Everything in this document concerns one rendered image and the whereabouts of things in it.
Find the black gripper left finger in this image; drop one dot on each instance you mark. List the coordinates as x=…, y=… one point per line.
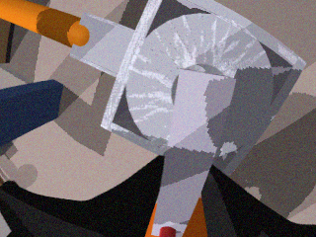
x=123, y=211

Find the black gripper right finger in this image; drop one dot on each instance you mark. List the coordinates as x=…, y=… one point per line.
x=230, y=211

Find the mallet with tan wooden handle and dark head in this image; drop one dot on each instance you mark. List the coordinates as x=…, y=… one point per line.
x=10, y=183

